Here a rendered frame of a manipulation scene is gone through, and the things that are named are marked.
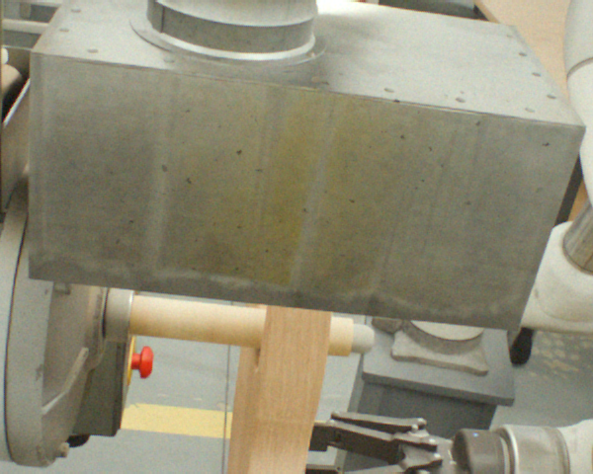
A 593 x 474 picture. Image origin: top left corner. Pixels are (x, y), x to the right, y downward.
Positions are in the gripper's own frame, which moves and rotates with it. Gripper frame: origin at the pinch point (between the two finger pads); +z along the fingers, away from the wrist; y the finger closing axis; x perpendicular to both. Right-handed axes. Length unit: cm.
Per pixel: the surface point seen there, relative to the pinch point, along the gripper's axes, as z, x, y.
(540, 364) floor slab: -98, -76, 177
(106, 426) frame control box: 19.2, -10.6, 19.2
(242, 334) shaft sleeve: 6.0, 15.8, -7.2
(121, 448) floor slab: 26, -85, 126
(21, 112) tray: 23.2, 33.1, -11.2
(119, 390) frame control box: 17.9, -5.3, 18.5
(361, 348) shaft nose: -3.9, 15.3, -6.8
